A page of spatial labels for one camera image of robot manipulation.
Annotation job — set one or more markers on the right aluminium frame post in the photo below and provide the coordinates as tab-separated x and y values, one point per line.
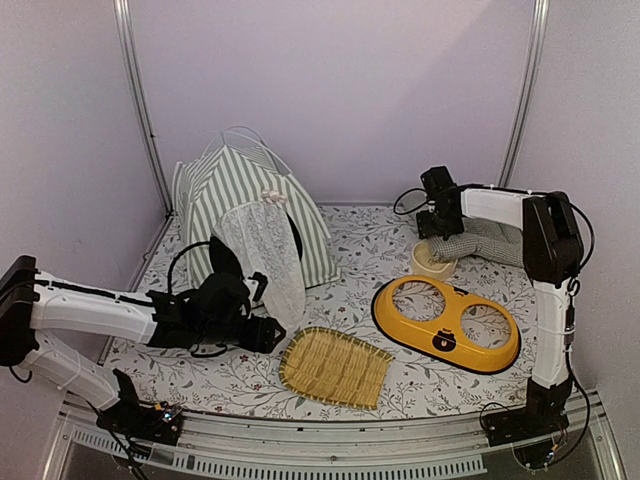
531	68

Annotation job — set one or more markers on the striped green white pet tent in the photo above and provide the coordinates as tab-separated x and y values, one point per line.
241	192

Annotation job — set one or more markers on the aluminium frame post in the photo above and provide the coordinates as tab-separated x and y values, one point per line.
124	27
531	68

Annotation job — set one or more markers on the left aluminium frame post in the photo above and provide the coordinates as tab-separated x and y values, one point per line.
124	27

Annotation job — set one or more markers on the front aluminium rail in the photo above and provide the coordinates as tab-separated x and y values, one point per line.
232	447

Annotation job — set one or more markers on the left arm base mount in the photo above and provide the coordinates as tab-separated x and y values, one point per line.
161	423

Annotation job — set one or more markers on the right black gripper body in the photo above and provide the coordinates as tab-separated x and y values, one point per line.
439	224

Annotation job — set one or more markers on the checkered grey cushion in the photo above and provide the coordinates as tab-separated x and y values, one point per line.
492	241

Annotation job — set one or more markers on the yellow double bowl holder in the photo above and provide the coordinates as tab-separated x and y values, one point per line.
443	338

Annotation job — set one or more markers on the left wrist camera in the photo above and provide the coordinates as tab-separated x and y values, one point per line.
256	284

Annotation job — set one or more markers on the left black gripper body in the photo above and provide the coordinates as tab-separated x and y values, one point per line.
219	333

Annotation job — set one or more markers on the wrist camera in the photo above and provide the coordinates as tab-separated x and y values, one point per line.
256	284
437	181

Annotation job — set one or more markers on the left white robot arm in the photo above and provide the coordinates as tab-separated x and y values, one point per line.
34	304

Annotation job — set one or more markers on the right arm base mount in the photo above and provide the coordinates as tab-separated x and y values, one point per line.
542	416

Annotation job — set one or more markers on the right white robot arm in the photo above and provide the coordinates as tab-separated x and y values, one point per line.
552	251

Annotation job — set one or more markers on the woven bamboo tray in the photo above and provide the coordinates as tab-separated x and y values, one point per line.
334	368

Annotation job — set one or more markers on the cream ceramic pet bowl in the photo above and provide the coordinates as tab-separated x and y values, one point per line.
424	263

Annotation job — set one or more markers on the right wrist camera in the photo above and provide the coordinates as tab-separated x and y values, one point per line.
437	181

